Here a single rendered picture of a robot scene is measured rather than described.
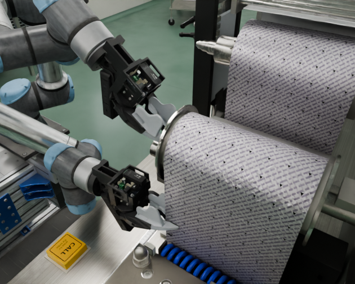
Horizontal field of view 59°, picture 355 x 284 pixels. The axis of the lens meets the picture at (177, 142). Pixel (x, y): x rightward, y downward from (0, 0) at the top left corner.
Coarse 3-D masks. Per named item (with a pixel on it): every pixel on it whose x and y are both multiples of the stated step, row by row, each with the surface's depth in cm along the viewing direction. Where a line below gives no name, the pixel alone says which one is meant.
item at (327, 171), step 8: (168, 136) 53; (328, 168) 44; (328, 176) 43; (320, 184) 43; (320, 192) 42; (312, 200) 42; (312, 208) 42; (312, 216) 43; (304, 224) 44; (304, 232) 45
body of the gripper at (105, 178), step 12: (96, 168) 65; (108, 168) 65; (132, 168) 66; (96, 180) 67; (108, 180) 64; (120, 180) 64; (132, 180) 64; (144, 180) 63; (96, 192) 68; (108, 192) 63; (120, 192) 61; (132, 192) 62; (144, 192) 66; (120, 204) 65; (132, 204) 63; (144, 204) 67
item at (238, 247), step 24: (168, 192) 57; (168, 216) 62; (192, 216) 57; (216, 216) 53; (168, 240) 67; (192, 240) 62; (216, 240) 57; (240, 240) 53; (264, 240) 49; (216, 264) 61; (240, 264) 57; (264, 264) 53
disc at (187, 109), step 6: (180, 108) 54; (186, 108) 55; (192, 108) 57; (174, 114) 53; (180, 114) 54; (174, 120) 53; (168, 126) 52; (162, 132) 51; (168, 132) 53; (162, 138) 51; (162, 144) 52; (156, 150) 52; (162, 150) 53; (156, 156) 52; (162, 156) 54; (156, 162) 53; (162, 162) 54; (156, 168) 54; (162, 168) 55; (162, 174) 56
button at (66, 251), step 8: (64, 240) 79; (72, 240) 79; (80, 240) 79; (48, 248) 77; (56, 248) 77; (64, 248) 77; (72, 248) 77; (80, 248) 77; (48, 256) 78; (56, 256) 76; (64, 256) 76; (72, 256) 76; (64, 264) 74
